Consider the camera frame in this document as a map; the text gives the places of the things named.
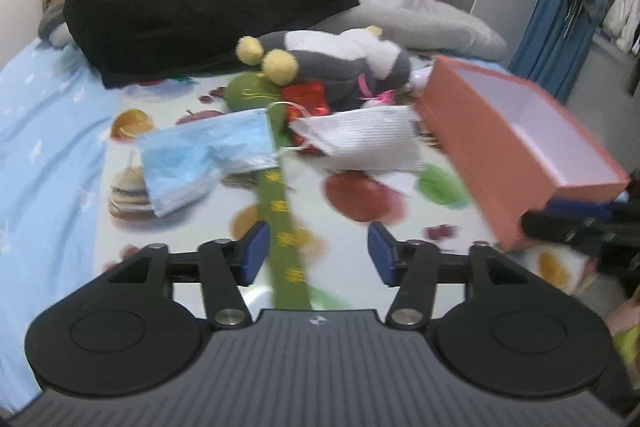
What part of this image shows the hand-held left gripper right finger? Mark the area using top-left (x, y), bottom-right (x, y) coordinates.
top-left (367, 221), bottom-right (532, 329)

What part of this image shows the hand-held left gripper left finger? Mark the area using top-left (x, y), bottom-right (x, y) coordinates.
top-left (107, 221), bottom-right (272, 329)

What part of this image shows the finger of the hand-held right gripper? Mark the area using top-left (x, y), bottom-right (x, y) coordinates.
top-left (520, 199), bottom-right (621, 254)

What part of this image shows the pink cardboard box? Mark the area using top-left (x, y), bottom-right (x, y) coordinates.
top-left (415, 55), bottom-right (631, 254)

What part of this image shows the blue face mask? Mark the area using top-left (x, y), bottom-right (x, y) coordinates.
top-left (136, 108), bottom-right (281, 219)

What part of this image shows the white face mask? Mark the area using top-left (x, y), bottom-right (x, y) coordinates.
top-left (287, 104), bottom-right (426, 198)

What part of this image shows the red tea packet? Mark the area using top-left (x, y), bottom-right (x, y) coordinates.
top-left (280, 81), bottom-right (332, 118)

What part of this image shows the green plush massage stick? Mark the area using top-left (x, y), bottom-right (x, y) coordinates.
top-left (223, 72), bottom-right (314, 311)

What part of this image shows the fruit print mat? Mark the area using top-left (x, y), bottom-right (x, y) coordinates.
top-left (97, 72), bottom-right (601, 314)

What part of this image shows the small white device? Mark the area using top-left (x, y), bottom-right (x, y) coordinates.
top-left (410, 64), bottom-right (434, 94)

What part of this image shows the grey white plush toy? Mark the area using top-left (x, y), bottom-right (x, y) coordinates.
top-left (236, 26), bottom-right (414, 112)

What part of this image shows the blue curtain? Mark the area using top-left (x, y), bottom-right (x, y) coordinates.
top-left (507, 0), bottom-right (607, 104)

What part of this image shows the light blue bed sheet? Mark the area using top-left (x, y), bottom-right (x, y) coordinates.
top-left (0, 37), bottom-right (126, 413)

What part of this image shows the black jacket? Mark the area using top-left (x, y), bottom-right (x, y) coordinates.
top-left (63, 0), bottom-right (365, 88)

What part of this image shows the grey white pillow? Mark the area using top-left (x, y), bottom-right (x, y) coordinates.
top-left (37, 2), bottom-right (77, 48)

